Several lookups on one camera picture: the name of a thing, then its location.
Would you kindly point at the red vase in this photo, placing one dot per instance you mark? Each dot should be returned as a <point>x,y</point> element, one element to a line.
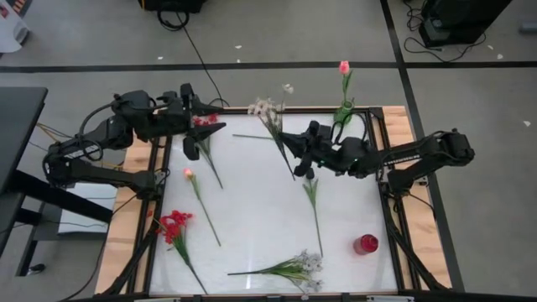
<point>366,244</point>

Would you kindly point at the white floor object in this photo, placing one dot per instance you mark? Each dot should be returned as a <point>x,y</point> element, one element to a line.
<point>12,29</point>

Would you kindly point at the white flat box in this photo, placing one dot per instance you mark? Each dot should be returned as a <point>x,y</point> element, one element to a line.
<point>88,209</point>

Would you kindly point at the light wooden table board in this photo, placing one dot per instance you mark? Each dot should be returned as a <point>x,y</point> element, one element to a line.
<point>117,251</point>

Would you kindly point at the large black case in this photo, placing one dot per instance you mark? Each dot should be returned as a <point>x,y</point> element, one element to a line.
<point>461,19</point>

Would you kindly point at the black equipment box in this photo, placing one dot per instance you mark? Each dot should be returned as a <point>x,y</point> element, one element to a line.
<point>172,4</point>

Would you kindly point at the small grey object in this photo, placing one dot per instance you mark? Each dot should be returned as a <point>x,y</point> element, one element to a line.
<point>528,27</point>

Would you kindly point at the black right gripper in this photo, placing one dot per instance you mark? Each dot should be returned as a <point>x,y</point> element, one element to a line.
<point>325,144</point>

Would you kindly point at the black artificial tulip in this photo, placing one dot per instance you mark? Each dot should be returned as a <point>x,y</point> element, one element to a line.
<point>251,136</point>
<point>312,193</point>

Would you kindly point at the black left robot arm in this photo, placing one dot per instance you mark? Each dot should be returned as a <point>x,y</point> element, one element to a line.
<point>105,176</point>

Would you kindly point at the pink artificial tulip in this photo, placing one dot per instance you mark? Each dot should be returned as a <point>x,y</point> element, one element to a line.
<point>188,173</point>
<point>344,67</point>

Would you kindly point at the green glass vase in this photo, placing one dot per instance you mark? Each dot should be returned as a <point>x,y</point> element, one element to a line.
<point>344,114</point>

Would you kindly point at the black aluminium table frame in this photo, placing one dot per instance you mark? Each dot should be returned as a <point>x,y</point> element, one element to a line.
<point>314,110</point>

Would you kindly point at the white artificial flower bunch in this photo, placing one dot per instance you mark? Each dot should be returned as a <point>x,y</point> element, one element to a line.
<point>264,108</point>
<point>302,264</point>

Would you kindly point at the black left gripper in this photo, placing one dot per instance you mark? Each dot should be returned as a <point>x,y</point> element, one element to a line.
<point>176,115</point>

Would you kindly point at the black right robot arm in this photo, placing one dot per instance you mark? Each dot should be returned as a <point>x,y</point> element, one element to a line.
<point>419,153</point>

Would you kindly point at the red artificial flower bunch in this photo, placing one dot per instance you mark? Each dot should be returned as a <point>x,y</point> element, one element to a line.
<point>204,121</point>
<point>174,224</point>

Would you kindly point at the black desk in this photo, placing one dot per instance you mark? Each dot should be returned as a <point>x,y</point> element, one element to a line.
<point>21,126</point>

